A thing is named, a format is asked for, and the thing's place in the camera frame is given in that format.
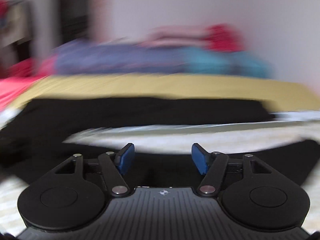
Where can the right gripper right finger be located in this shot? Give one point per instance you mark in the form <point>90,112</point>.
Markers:
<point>212,166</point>

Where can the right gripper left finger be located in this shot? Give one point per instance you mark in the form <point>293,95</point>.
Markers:
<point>114,167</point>

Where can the black knit pants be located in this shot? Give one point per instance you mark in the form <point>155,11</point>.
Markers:
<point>48,131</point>

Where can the yellow patterned bed sheet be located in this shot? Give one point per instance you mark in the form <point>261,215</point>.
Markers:
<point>293,100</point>

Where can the blue plaid folded quilt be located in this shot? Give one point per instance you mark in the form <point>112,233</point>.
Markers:
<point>83,57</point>

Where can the red folded blanket stack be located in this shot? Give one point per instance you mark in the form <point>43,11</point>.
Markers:
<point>223,38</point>

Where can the pink bed blanket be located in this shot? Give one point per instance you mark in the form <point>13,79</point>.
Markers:
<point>16,92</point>

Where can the red clothes pile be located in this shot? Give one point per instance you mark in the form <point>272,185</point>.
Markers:
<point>22,69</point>

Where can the pink folded blanket upper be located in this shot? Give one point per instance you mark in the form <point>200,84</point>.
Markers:
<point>177,36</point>

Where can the hanging clothes on rack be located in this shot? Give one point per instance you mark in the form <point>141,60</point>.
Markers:
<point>17,29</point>

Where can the dark window frame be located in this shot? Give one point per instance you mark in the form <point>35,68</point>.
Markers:
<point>73,19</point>

